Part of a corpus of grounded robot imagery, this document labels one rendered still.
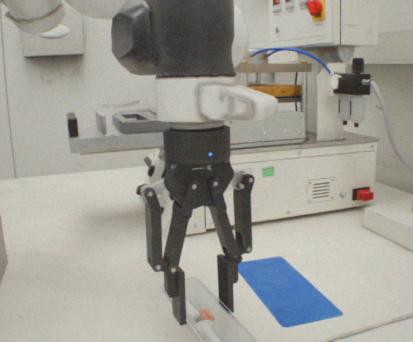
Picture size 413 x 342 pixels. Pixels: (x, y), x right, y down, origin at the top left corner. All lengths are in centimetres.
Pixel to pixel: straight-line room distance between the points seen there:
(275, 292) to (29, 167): 197
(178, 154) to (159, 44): 12
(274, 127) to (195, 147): 54
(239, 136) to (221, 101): 51
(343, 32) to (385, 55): 31
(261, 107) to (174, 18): 12
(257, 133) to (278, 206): 18
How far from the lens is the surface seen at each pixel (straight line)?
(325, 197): 109
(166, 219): 98
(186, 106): 46
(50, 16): 89
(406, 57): 130
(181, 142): 47
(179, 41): 46
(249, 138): 97
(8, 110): 250
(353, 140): 110
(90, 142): 94
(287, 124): 101
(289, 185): 103
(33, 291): 80
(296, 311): 69
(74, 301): 75
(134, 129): 96
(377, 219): 100
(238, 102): 45
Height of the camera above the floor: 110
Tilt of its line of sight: 13 degrees down
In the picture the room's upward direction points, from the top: 2 degrees counter-clockwise
